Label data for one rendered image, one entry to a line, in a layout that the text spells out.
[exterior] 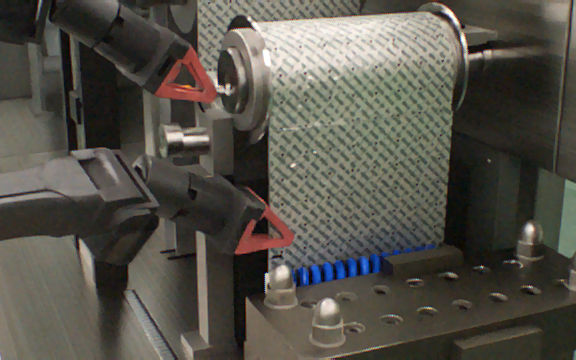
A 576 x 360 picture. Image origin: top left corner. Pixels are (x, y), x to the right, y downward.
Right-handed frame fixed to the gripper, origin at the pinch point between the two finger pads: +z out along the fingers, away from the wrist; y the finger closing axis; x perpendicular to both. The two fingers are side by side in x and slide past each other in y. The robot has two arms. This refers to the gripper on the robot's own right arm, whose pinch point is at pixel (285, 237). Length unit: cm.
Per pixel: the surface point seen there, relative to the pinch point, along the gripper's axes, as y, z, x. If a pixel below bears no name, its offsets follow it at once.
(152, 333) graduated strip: -15.3, -2.1, -21.4
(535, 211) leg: -12.9, 44.9, 15.0
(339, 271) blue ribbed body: 3.3, 6.6, -0.8
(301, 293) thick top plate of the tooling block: 5.7, 1.8, -4.1
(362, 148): 0.3, 3.7, 13.1
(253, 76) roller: -1.1, -12.1, 15.0
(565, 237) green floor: -192, 241, 6
